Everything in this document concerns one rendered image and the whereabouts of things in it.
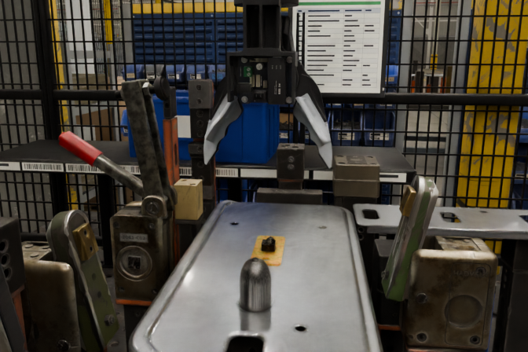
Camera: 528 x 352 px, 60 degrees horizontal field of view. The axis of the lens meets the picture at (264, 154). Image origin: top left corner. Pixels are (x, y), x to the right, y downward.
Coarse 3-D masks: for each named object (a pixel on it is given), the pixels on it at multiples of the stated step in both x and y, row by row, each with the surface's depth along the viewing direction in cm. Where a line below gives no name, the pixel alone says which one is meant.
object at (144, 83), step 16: (144, 80) 57; (160, 80) 55; (128, 96) 54; (144, 96) 57; (160, 96) 55; (128, 112) 55; (144, 112) 55; (144, 128) 55; (144, 144) 56; (160, 144) 59; (144, 160) 56; (160, 160) 59; (144, 176) 56; (160, 176) 59; (160, 192) 57
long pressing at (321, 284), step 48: (192, 240) 61; (240, 240) 62; (288, 240) 62; (336, 240) 62; (192, 288) 49; (288, 288) 49; (336, 288) 49; (144, 336) 40; (192, 336) 41; (240, 336) 42; (288, 336) 41; (336, 336) 41
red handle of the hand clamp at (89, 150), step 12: (60, 144) 58; (72, 144) 57; (84, 144) 58; (84, 156) 58; (96, 156) 58; (108, 168) 58; (120, 168) 59; (120, 180) 58; (132, 180) 58; (144, 192) 58
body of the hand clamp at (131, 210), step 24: (120, 216) 57; (144, 216) 56; (168, 216) 61; (120, 240) 58; (144, 240) 57; (168, 240) 60; (120, 264) 58; (144, 264) 58; (168, 264) 60; (120, 288) 59; (144, 288) 59; (144, 312) 60
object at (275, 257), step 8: (256, 240) 61; (264, 240) 59; (272, 240) 59; (280, 240) 61; (256, 248) 59; (264, 248) 58; (272, 248) 58; (280, 248) 59; (256, 256) 56; (264, 256) 56; (272, 256) 56; (280, 256) 56; (272, 264) 54; (280, 264) 55
